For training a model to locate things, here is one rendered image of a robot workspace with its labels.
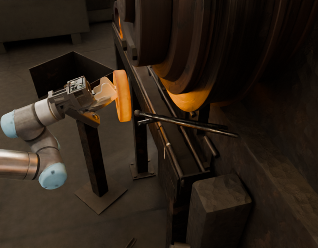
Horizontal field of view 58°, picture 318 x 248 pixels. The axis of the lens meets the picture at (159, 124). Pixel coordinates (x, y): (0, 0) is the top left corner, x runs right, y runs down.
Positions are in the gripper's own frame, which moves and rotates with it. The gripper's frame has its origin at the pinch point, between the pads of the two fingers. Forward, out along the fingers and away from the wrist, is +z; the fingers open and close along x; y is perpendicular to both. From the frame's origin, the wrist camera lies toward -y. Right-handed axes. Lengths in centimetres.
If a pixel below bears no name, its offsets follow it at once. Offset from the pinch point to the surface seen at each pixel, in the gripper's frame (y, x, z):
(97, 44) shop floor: -73, 214, -18
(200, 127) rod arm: 7.1, -33.9, 13.6
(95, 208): -69, 16, -36
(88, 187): -69, 30, -39
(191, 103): 14.4, -34.8, 12.8
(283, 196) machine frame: 4, -52, 20
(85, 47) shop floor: -69, 208, -30
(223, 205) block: -1.2, -46.7, 11.8
